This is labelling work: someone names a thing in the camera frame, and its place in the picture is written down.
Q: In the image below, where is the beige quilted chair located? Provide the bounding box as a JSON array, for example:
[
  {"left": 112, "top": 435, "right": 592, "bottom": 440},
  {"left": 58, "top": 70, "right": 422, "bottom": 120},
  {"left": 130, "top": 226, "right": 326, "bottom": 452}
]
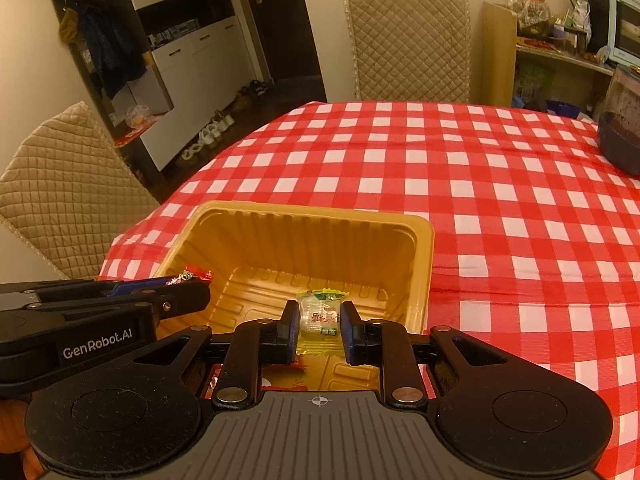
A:
[
  {"left": 342, "top": 0, "right": 472, "bottom": 103},
  {"left": 0, "top": 101, "right": 161, "bottom": 281}
]

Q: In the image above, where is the jar with orange lid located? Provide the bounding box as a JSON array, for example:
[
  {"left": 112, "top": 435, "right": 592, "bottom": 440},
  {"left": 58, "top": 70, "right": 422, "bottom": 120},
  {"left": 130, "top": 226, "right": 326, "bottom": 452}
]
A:
[{"left": 507, "top": 0, "right": 551, "bottom": 36}]

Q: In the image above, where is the green white bag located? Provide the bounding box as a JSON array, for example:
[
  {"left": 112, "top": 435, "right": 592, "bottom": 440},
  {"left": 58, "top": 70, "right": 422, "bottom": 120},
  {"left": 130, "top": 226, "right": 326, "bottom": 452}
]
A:
[{"left": 567, "top": 0, "right": 594, "bottom": 41}]

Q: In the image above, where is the dark glass jar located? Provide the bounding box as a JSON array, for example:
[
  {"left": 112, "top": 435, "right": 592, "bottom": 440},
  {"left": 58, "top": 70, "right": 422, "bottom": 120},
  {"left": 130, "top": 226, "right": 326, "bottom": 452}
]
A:
[{"left": 597, "top": 64, "right": 640, "bottom": 177}]

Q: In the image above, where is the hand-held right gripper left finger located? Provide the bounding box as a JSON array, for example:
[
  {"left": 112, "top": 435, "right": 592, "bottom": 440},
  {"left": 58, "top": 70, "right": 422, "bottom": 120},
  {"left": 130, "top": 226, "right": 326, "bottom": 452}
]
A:
[{"left": 125, "top": 300, "right": 302, "bottom": 411}]

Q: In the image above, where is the row of shoes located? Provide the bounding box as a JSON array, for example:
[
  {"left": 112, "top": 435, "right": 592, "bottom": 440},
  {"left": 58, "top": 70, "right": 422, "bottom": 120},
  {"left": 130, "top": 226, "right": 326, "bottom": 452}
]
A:
[{"left": 177, "top": 79, "right": 273, "bottom": 163}]

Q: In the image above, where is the light blue toaster oven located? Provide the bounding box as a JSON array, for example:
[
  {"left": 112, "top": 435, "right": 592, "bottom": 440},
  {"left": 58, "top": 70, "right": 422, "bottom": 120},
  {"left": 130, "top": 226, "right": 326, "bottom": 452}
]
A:
[{"left": 597, "top": 0, "right": 640, "bottom": 68}]

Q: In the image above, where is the red checked tablecloth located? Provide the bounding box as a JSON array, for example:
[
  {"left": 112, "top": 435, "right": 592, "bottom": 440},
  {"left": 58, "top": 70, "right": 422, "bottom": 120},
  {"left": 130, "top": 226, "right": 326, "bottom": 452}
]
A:
[{"left": 97, "top": 100, "right": 640, "bottom": 480}]

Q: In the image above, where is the dark door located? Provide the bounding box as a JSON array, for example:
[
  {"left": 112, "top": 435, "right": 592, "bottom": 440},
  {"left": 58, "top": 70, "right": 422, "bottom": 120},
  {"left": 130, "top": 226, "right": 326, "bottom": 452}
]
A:
[{"left": 235, "top": 0, "right": 328, "bottom": 103}]

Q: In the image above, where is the yellow green candy packet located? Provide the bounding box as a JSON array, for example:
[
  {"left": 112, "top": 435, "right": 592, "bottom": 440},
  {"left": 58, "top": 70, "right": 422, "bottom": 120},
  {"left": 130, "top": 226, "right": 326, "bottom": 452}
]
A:
[{"left": 295, "top": 287, "right": 351, "bottom": 356}]

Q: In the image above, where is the small dark red candy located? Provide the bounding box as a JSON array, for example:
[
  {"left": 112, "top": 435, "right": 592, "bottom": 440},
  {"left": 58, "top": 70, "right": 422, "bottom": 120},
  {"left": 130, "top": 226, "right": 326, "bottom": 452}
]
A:
[{"left": 167, "top": 266, "right": 213, "bottom": 288}]

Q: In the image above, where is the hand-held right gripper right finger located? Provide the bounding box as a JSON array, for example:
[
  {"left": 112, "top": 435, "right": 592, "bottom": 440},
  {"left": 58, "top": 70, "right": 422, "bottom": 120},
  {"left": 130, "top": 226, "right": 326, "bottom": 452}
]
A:
[{"left": 339, "top": 301, "right": 516, "bottom": 408}]

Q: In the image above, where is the white cabinet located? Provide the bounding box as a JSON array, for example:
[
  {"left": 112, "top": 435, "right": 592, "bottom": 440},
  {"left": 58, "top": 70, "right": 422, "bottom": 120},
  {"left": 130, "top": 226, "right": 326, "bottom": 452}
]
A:
[{"left": 45, "top": 0, "right": 251, "bottom": 176}]

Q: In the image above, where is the hanging dark coat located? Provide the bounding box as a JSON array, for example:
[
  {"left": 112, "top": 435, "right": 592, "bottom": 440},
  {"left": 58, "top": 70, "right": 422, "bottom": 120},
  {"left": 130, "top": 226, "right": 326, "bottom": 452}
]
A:
[{"left": 77, "top": 5, "right": 148, "bottom": 101}]

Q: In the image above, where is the clear plastic bag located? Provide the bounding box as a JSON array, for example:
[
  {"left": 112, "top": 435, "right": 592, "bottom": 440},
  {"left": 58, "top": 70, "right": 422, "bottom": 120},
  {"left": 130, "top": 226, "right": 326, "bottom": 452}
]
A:
[{"left": 125, "top": 105, "right": 152, "bottom": 129}]

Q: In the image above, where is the orange plastic tray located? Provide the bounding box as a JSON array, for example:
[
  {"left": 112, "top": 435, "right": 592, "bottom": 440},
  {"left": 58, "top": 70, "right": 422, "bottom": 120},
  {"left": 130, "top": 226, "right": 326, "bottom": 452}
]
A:
[{"left": 150, "top": 200, "right": 435, "bottom": 393}]

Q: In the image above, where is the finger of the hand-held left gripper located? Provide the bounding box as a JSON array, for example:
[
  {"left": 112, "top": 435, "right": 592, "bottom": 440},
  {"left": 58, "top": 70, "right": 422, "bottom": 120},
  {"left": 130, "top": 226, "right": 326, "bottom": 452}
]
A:
[
  {"left": 0, "top": 276, "right": 171, "bottom": 311},
  {"left": 30, "top": 280, "right": 212, "bottom": 330}
]

